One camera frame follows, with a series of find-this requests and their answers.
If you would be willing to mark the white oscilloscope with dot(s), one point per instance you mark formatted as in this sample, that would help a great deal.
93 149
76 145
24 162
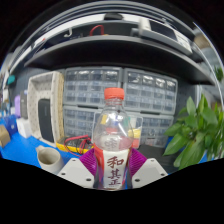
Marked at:
163 33

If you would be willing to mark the black rectangular speaker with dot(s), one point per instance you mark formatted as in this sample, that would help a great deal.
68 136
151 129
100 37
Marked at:
46 120

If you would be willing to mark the flat black case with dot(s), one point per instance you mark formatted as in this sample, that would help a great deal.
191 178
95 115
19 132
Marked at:
155 154

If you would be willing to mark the clear red-capped drink bottle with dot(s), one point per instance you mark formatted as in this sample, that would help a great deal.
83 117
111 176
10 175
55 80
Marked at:
112 166

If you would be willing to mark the beige perforated tray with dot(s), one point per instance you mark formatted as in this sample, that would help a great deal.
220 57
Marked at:
35 90

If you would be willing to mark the potted green leafy plant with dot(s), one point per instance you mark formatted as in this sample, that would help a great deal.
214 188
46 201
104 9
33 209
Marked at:
196 133

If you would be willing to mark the blue box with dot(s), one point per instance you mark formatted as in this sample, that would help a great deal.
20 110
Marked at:
11 125

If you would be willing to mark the yellow multimeter with red leads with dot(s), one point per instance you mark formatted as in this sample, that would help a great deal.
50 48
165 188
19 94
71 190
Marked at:
75 146

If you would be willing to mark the white ceramic mug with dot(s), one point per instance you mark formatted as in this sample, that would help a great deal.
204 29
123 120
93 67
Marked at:
50 160

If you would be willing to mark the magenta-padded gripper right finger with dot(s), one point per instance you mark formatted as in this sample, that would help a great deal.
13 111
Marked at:
148 171

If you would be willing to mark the white shelf unit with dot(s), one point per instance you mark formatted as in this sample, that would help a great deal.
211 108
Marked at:
213 66

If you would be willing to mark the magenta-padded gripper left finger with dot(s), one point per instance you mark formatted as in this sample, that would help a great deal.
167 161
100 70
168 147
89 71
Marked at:
75 171

